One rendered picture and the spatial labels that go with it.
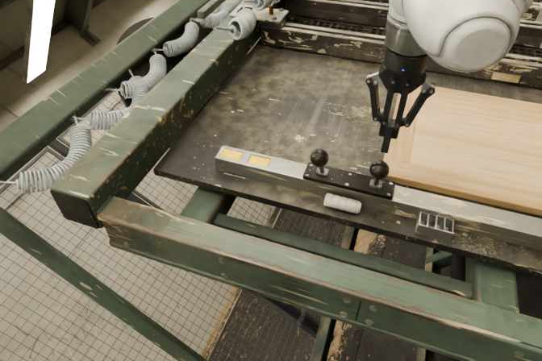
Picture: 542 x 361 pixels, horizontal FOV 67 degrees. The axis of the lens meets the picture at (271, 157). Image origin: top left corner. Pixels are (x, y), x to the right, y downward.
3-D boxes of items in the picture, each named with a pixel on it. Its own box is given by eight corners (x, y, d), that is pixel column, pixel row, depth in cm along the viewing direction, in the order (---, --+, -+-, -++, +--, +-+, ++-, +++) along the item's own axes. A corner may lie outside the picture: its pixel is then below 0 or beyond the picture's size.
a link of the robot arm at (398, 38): (391, 2, 72) (385, 33, 76) (384, 22, 66) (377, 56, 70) (445, 7, 70) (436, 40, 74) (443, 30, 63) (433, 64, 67)
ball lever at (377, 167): (381, 196, 89) (388, 178, 77) (364, 192, 90) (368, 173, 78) (385, 180, 90) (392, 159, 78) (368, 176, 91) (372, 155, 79)
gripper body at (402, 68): (435, 40, 73) (423, 85, 79) (386, 34, 75) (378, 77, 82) (432, 60, 68) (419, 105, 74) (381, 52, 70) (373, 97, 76)
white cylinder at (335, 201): (323, 208, 91) (358, 217, 89) (323, 199, 89) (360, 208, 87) (326, 198, 93) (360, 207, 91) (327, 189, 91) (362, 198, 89)
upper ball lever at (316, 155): (328, 183, 92) (325, 165, 80) (312, 180, 93) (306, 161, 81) (332, 168, 93) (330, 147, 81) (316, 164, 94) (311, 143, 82)
